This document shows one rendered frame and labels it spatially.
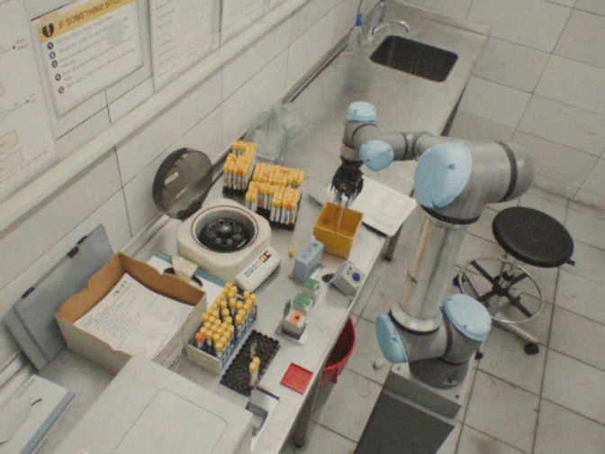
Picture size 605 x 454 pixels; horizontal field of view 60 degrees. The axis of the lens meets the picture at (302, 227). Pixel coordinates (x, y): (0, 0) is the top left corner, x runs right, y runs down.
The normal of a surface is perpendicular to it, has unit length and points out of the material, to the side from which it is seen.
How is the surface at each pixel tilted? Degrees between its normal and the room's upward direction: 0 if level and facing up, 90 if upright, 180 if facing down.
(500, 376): 0
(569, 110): 90
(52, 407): 1
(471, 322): 10
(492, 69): 90
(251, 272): 25
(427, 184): 79
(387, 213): 0
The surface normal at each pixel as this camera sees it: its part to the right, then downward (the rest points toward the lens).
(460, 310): 0.28, -0.71
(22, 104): 0.90, 0.40
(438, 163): -0.93, -0.03
